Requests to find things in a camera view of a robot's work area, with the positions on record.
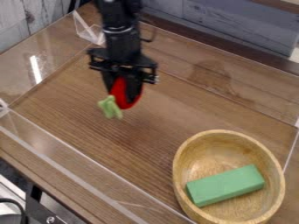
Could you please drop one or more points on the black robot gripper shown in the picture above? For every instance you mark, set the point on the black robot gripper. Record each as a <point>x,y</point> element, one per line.
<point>121,57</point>

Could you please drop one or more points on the red plush strawberry toy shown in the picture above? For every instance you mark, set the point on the red plush strawberry toy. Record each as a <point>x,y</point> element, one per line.
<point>118,99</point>

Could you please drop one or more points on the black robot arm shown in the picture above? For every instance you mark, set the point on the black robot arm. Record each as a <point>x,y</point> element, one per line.
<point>120,14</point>

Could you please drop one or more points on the wooden bowl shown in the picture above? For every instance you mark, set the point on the wooden bowl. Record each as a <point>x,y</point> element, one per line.
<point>209,153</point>

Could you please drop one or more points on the green rectangular block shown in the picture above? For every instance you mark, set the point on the green rectangular block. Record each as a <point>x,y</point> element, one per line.
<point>225,185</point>

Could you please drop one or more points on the clear acrylic corner bracket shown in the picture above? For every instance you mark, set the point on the clear acrylic corner bracket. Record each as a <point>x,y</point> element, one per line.
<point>90,33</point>

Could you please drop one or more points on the black metal table frame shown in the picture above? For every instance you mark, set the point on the black metal table frame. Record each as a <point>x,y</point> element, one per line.
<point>44,210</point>

